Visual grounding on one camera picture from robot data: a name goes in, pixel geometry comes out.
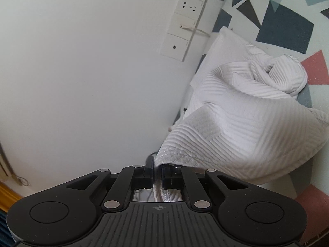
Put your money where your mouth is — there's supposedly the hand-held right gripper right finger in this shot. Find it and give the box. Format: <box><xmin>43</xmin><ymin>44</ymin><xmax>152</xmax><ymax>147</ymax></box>
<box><xmin>161</xmin><ymin>164</ymin><xmax>251</xmax><ymax>213</ymax></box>

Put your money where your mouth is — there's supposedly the white data cable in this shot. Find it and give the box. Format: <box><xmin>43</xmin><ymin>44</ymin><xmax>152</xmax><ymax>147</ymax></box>
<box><xmin>179</xmin><ymin>24</ymin><xmax>213</xmax><ymax>35</ymax></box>

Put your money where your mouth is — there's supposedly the white textured knit shirt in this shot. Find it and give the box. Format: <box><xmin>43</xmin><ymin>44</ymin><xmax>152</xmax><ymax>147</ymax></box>
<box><xmin>154</xmin><ymin>26</ymin><xmax>329</xmax><ymax>186</ymax></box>

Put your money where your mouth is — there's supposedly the white wall data port plate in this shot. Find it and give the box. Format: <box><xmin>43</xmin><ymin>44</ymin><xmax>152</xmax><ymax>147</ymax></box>
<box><xmin>168</xmin><ymin>12</ymin><xmax>200</xmax><ymax>41</ymax></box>

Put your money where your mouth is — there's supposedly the white wall plate black dot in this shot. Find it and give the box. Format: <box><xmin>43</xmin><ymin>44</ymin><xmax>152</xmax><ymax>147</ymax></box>
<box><xmin>160</xmin><ymin>32</ymin><xmax>192</xmax><ymax>62</ymax></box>

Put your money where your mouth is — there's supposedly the geometric patterned tablecloth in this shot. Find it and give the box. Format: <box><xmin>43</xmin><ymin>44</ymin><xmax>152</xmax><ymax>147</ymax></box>
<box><xmin>195</xmin><ymin>0</ymin><xmax>329</xmax><ymax>246</ymax></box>

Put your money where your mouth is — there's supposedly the white wall socket plate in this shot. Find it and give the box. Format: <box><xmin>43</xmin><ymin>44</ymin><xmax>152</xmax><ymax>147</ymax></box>
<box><xmin>175</xmin><ymin>0</ymin><xmax>206</xmax><ymax>19</ymax></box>

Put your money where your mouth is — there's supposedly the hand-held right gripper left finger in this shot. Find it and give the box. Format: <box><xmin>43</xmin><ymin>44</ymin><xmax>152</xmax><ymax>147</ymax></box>
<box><xmin>65</xmin><ymin>156</ymin><xmax>155</xmax><ymax>213</ymax></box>

